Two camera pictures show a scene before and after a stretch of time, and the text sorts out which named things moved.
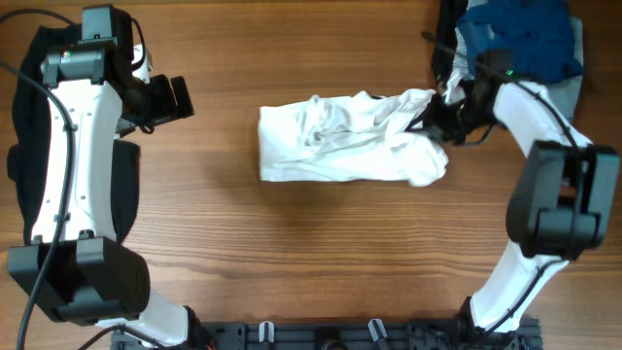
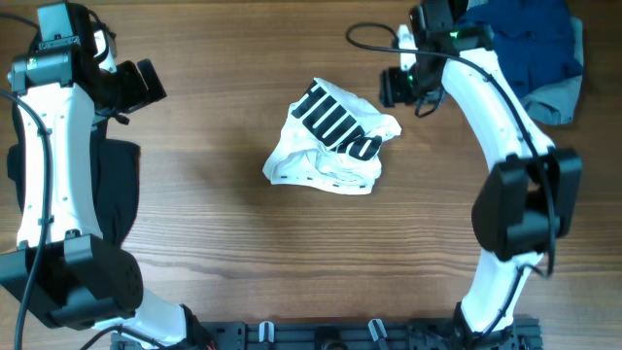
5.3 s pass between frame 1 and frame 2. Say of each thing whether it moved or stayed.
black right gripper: moved
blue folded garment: stayed
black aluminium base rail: stayed
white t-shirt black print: moved
